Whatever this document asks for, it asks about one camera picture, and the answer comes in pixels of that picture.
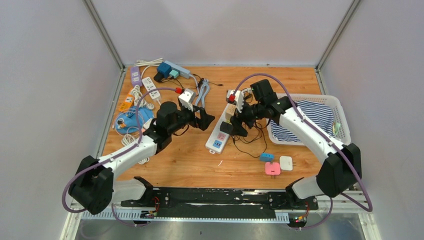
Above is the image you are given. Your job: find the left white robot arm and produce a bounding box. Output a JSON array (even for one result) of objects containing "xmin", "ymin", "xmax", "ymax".
[{"xmin": 67, "ymin": 101, "xmax": 215, "ymax": 215}]

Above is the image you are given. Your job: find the black mounting rail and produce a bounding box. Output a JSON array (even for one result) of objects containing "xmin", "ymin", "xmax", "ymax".
[{"xmin": 118, "ymin": 187, "xmax": 319, "ymax": 219}]

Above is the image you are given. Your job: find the light blue power strip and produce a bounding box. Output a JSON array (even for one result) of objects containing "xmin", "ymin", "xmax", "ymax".
[{"xmin": 164, "ymin": 60, "xmax": 192, "ymax": 79}]

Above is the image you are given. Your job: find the light blue coiled cable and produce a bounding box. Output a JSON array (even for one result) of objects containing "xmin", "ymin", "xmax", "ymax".
[{"xmin": 193, "ymin": 78, "xmax": 211, "ymax": 109}]

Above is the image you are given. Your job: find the white square charger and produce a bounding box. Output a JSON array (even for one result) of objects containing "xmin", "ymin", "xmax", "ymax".
[{"xmin": 279, "ymin": 156, "xmax": 294, "ymax": 171}]

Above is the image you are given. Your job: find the small blue charger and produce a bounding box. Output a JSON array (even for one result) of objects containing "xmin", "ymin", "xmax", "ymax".
[{"xmin": 259, "ymin": 152, "xmax": 275, "ymax": 162}]

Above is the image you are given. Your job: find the purple power strip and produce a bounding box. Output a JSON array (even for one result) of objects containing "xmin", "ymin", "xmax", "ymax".
[{"xmin": 130, "ymin": 66, "xmax": 143, "ymax": 87}]

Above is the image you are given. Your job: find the orange power strip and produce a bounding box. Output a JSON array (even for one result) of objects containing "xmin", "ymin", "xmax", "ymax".
[{"xmin": 118, "ymin": 93, "xmax": 135, "ymax": 112}]

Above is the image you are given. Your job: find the white power strip blue USB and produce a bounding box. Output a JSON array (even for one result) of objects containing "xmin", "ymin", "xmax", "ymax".
[{"xmin": 205, "ymin": 103, "xmax": 234, "ymax": 154}]

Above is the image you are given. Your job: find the white plastic basket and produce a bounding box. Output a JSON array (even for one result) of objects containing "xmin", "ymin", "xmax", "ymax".
[{"xmin": 265, "ymin": 93, "xmax": 351, "ymax": 148}]

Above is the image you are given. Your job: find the white power strip with cord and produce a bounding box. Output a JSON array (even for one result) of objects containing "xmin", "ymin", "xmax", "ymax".
[{"xmin": 141, "ymin": 77, "xmax": 162, "ymax": 102}]

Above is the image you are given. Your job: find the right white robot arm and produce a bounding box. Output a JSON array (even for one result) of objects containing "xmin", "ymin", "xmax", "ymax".
[{"xmin": 221, "ymin": 79, "xmax": 362, "ymax": 209}]

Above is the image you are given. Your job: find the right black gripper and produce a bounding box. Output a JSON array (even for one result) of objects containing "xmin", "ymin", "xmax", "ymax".
[{"xmin": 230, "ymin": 97, "xmax": 265, "ymax": 137}]

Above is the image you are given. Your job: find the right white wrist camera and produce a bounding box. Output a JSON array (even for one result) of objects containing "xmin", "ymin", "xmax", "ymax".
[{"xmin": 226, "ymin": 89, "xmax": 245, "ymax": 114}]

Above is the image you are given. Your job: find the pink square charger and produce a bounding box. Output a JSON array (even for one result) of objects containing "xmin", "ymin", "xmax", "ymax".
[{"xmin": 264, "ymin": 162, "xmax": 281, "ymax": 177}]

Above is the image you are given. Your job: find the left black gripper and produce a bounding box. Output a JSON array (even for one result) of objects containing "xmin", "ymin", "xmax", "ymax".
[{"xmin": 168, "ymin": 103, "xmax": 215, "ymax": 135}]

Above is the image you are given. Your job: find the white cube adapter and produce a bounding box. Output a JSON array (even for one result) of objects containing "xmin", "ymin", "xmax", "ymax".
[{"xmin": 142, "ymin": 118, "xmax": 153, "ymax": 130}]

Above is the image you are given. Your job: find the striped blue white cloth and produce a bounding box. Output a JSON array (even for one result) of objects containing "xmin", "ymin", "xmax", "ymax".
[{"xmin": 267, "ymin": 99, "xmax": 346, "ymax": 146}]

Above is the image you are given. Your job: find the black charger with cable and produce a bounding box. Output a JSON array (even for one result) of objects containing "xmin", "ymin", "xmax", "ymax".
[{"xmin": 220, "ymin": 121, "xmax": 268, "ymax": 159}]

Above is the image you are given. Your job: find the wooden cube adapter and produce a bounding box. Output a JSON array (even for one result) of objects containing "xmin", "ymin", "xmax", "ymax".
[{"xmin": 224, "ymin": 103, "xmax": 237, "ymax": 122}]

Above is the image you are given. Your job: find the dark blue cube adapter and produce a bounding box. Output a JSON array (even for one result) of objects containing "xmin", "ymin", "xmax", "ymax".
[{"xmin": 155, "ymin": 62, "xmax": 172, "ymax": 80}]

